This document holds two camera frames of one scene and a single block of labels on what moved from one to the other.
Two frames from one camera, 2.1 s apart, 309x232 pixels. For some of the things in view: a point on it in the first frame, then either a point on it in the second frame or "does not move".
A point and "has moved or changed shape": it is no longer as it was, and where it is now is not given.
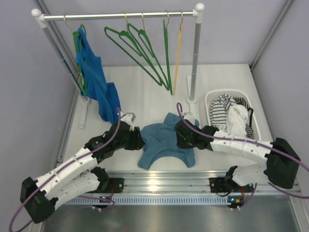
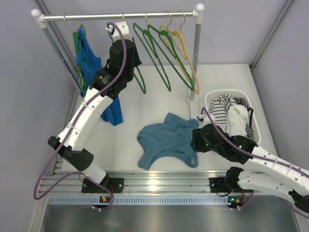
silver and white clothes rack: x=84 y=100 does not move
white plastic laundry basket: x=211 y=94 does not move
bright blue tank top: x=94 y=85 does not move
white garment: x=237 y=116 does not move
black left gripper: x=134 y=138 → x=136 y=51
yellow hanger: x=176 y=68 → x=177 y=39
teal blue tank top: x=161 y=141 does not move
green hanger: x=166 y=44 → x=178 y=65
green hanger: x=124 y=40 has moved or changed shape
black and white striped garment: x=218 y=109 does not move
